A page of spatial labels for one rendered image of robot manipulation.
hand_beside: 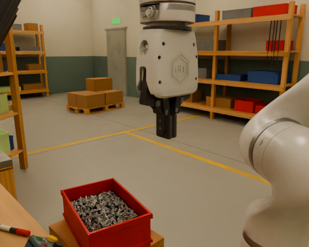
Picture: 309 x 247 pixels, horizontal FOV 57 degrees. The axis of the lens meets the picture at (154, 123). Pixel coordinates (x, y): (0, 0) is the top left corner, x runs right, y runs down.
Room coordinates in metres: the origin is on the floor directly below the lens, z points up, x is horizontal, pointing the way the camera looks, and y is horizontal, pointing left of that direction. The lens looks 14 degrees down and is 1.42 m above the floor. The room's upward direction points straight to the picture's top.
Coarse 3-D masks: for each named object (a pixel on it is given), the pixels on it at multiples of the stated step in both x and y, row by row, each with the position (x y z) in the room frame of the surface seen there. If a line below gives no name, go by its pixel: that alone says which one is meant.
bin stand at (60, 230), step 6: (60, 222) 0.94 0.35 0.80; (54, 228) 0.90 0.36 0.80; (60, 228) 0.90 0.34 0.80; (66, 228) 0.90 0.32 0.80; (54, 234) 0.88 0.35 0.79; (60, 234) 0.87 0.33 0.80; (66, 234) 0.87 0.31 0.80; (72, 234) 0.87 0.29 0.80; (156, 234) 0.87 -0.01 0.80; (60, 240) 0.85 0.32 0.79; (66, 240) 0.84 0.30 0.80; (72, 240) 0.84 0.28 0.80; (156, 240) 0.84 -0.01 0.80; (162, 240) 0.85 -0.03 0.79; (66, 246) 0.82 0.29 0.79; (72, 246) 0.81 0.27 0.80; (78, 246) 0.81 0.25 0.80; (150, 246) 0.81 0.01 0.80; (156, 246) 0.83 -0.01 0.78; (162, 246) 0.85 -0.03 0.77
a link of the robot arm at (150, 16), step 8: (144, 8) 0.44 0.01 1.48; (152, 8) 0.42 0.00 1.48; (160, 8) 0.42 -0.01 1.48; (168, 8) 0.42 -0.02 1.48; (176, 8) 0.42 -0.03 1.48; (184, 8) 0.42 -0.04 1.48; (192, 8) 0.44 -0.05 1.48; (144, 16) 0.44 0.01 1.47; (152, 16) 0.42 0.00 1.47; (160, 16) 0.42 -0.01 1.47; (168, 16) 0.42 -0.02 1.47; (176, 16) 0.42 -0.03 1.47; (184, 16) 0.42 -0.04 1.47; (192, 16) 0.44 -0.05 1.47; (144, 24) 0.47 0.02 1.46; (152, 24) 0.44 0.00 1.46; (160, 24) 0.43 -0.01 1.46; (168, 24) 0.43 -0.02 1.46; (176, 24) 0.43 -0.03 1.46; (184, 24) 0.44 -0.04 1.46
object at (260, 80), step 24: (192, 24) 6.42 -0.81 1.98; (216, 24) 5.95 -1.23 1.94; (288, 24) 4.92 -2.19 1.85; (216, 48) 6.00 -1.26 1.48; (288, 48) 4.89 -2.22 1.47; (216, 72) 6.03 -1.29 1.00; (264, 72) 5.19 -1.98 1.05; (288, 72) 5.20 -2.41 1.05; (192, 96) 6.55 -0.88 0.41; (216, 96) 6.19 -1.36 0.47
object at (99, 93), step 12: (96, 84) 7.15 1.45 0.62; (108, 84) 7.43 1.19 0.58; (72, 96) 6.78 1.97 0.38; (84, 96) 6.45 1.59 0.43; (96, 96) 6.64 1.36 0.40; (108, 96) 6.93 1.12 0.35; (120, 96) 7.22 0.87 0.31; (72, 108) 6.92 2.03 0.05; (84, 108) 6.44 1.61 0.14; (96, 108) 7.04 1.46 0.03
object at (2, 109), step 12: (12, 36) 3.34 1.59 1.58; (12, 48) 3.31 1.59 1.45; (0, 60) 3.29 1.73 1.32; (12, 60) 3.29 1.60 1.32; (0, 72) 3.26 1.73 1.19; (12, 72) 3.28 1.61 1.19; (12, 84) 3.29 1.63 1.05; (0, 96) 3.19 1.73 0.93; (12, 96) 3.29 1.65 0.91; (0, 108) 3.16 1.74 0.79; (0, 120) 2.97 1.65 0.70; (24, 132) 3.35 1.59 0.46; (12, 144) 3.28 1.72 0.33; (24, 144) 3.32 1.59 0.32; (12, 156) 3.09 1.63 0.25; (24, 156) 3.29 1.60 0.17; (24, 168) 3.29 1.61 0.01
